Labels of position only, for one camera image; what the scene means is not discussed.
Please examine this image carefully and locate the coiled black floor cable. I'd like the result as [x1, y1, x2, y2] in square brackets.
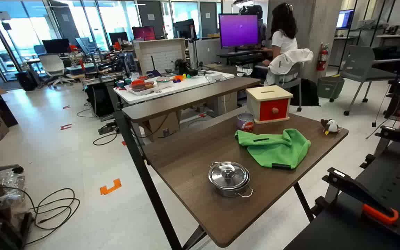
[17, 187, 81, 246]

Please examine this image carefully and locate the white table with toys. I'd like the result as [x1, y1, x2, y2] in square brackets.
[112, 71, 238, 106]

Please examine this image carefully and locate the grey office chair with jacket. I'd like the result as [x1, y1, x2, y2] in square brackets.
[263, 62, 304, 113]

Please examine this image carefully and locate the white office chair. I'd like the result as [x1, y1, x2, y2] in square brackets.
[38, 53, 69, 88]

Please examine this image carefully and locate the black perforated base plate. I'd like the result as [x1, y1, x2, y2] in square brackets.
[284, 138, 400, 250]

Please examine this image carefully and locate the wooden work table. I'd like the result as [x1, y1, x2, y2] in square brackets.
[111, 82, 316, 250]

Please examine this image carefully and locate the white panel box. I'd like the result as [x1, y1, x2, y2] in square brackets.
[133, 38, 187, 75]

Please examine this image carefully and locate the clear plastic bottle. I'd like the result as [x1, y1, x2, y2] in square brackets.
[0, 167, 27, 206]

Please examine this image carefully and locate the person in white shirt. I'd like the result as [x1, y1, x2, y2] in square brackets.
[259, 2, 299, 81]

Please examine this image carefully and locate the orange floor tape marker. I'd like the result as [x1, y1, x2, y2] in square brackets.
[98, 178, 123, 196]

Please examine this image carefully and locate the black clamp with orange handle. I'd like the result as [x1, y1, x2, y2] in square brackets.
[374, 125, 400, 157]
[322, 167, 400, 228]

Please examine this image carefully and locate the small metal can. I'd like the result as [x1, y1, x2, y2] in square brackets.
[236, 113, 255, 132]

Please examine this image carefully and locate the white jacket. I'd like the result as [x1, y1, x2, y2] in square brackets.
[267, 48, 315, 77]

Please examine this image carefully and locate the black computer monitor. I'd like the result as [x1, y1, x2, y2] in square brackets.
[41, 38, 70, 56]

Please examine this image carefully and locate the small toy bird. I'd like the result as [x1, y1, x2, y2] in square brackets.
[319, 119, 341, 137]

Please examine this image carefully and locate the grey plastic chair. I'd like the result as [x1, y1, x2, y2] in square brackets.
[340, 45, 398, 117]

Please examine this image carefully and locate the purple computer monitor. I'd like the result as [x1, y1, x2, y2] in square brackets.
[217, 13, 262, 50]

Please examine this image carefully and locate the wooden box with red drawer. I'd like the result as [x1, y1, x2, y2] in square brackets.
[244, 85, 294, 125]

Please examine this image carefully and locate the grey storage bin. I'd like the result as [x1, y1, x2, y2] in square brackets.
[316, 75, 344, 102]

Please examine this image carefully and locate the red fire extinguisher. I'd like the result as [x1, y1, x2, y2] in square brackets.
[315, 44, 329, 74]

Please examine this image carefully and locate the blue screen monitor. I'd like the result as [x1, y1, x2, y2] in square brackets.
[334, 7, 355, 31]

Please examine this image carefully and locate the black backpack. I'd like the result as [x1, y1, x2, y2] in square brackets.
[295, 78, 320, 107]

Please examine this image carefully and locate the cardboard box under desk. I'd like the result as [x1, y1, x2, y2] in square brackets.
[141, 110, 181, 141]

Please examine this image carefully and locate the thin black floor cable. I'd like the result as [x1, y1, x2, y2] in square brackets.
[91, 131, 120, 148]

